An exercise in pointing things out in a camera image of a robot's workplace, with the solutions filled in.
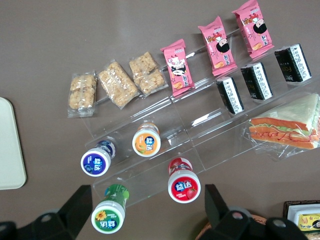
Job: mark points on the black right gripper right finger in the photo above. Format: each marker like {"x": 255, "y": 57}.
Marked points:
{"x": 225, "y": 222}

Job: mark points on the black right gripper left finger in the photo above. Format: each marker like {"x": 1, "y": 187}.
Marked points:
{"x": 72, "y": 210}

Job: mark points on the red gum bottle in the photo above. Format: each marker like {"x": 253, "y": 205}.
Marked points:
{"x": 183, "y": 188}

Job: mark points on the white rectangular snack tray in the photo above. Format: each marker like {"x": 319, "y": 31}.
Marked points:
{"x": 293, "y": 217}

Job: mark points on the cream plastic tray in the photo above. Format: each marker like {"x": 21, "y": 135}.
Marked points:
{"x": 10, "y": 145}

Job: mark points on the purple yogurt cup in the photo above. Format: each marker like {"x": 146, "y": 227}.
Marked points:
{"x": 95, "y": 162}

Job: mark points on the clear acrylic tiered shelf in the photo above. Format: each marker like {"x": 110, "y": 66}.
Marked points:
{"x": 212, "y": 140}

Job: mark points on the yellow snack pack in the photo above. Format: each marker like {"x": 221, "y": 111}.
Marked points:
{"x": 308, "y": 222}

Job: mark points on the orange yogurt cup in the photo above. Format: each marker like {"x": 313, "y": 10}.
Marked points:
{"x": 146, "y": 143}

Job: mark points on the wrapped triangle sandwich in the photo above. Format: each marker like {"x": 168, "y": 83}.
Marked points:
{"x": 287, "y": 125}

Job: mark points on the clear bag of peanut brittle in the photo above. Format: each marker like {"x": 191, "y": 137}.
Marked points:
{"x": 82, "y": 93}
{"x": 147, "y": 72}
{"x": 117, "y": 83}

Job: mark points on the black wrapped rice ball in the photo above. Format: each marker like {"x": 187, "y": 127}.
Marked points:
{"x": 230, "y": 96}
{"x": 256, "y": 81}
{"x": 292, "y": 63}

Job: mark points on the pink cartoon snack pack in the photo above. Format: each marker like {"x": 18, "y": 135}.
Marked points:
{"x": 217, "y": 47}
{"x": 252, "y": 27}
{"x": 178, "y": 70}

